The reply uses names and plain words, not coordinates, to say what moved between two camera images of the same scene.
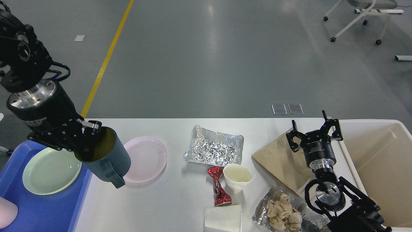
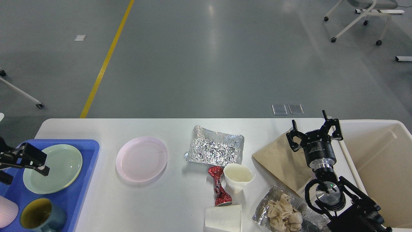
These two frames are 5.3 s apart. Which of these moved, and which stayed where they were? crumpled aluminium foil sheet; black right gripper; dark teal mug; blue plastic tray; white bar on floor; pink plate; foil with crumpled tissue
Moved: dark teal mug
Stayed: white bar on floor; pink plate; foil with crumpled tissue; crumpled aluminium foil sheet; blue plastic tray; black right gripper
